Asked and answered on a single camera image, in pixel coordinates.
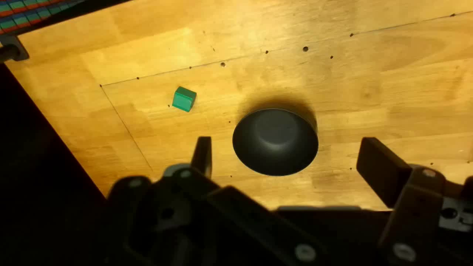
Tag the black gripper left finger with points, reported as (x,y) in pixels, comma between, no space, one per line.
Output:
(203,156)

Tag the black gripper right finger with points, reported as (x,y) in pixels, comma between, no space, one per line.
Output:
(384,171)

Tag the small green block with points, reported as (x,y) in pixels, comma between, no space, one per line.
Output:
(184,100)

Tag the dark grey bowl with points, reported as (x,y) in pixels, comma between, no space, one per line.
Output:
(276,143)

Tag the black clamp at table edge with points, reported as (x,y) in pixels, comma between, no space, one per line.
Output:
(13,50)

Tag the striped patterned mat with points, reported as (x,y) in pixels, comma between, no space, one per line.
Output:
(22,14)

